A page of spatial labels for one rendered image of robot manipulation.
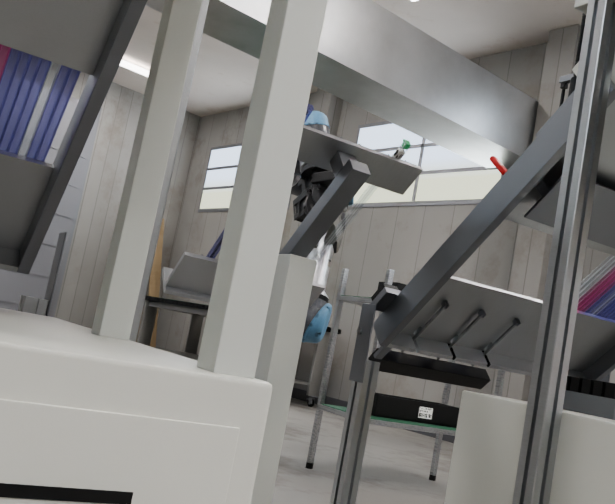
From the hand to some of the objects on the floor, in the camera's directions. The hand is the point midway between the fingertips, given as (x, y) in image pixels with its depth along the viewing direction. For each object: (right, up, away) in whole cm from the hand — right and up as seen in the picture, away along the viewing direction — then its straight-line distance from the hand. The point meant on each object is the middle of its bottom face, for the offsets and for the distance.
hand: (327, 243), depth 161 cm
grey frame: (+41, -96, -8) cm, 104 cm away
